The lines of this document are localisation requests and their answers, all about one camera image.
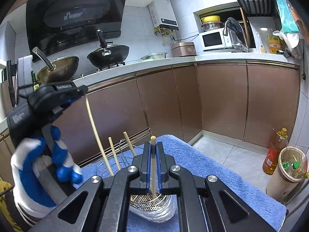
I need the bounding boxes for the thick wooden chopstick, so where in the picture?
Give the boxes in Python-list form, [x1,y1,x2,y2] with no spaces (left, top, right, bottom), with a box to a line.
[108,137,121,170]
[123,131,136,157]
[85,94,114,176]
[150,136,157,205]

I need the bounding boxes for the brown kitchen base cabinets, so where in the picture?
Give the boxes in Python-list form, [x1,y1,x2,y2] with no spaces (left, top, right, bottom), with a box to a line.
[55,61,300,166]

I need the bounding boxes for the chrome kitchen faucet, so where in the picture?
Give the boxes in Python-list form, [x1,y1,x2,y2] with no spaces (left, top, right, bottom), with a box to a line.
[223,17,249,52]

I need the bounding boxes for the blue white gloved left hand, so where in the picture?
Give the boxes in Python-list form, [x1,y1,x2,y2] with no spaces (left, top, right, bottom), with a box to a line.
[10,126,83,227]

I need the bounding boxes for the brass coloured wok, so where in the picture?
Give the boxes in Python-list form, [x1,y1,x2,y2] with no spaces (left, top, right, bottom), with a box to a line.
[32,47,79,83]

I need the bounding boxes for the olive oil bottle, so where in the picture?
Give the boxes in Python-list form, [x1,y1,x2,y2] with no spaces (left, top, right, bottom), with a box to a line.
[31,72,40,91]

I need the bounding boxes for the clear plastic drip cup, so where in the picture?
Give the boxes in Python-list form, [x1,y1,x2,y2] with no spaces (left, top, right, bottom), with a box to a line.
[96,142,177,224]

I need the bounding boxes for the black wok with lid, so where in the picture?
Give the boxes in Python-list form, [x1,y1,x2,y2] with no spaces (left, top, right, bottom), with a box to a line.
[87,28,129,69]

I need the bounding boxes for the blue terry towel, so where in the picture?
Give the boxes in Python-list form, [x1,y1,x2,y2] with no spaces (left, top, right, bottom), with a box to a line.
[74,135,286,231]

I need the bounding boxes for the black range hood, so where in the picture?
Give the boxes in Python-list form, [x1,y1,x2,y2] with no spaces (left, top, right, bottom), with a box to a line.
[26,0,125,56]

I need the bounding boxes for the cooking oil bottle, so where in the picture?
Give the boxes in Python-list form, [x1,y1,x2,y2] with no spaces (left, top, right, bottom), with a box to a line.
[262,128,288,175]

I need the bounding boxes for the beige trash bin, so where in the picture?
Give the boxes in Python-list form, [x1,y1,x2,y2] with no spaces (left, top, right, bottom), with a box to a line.
[266,146,308,202]

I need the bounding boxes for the steel bowl on counter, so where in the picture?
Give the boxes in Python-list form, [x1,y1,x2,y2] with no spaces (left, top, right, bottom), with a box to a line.
[141,52,167,61]

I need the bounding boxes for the white water heater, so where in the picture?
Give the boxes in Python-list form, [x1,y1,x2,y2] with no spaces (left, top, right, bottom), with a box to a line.
[148,0,179,30]

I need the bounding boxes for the white microwave oven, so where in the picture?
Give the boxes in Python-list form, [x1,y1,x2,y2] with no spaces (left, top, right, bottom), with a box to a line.
[199,28,232,51]

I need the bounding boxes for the yellow lidded pot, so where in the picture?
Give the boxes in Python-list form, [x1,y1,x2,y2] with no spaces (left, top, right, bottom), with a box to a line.
[201,15,223,32]

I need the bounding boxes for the yellow detergent bottle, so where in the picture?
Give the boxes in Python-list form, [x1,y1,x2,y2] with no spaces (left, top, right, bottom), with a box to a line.
[267,33,282,54]

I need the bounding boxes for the white plastic bag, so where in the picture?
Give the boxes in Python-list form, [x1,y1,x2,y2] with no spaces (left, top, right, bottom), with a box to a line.
[272,30,303,59]

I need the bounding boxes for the teal hanging cloth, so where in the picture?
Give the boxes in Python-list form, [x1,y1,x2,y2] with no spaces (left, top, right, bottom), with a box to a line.
[277,0,299,34]

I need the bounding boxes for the metal wire utensil basket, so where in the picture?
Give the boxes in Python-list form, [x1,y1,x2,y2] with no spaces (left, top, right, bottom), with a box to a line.
[103,141,166,214]

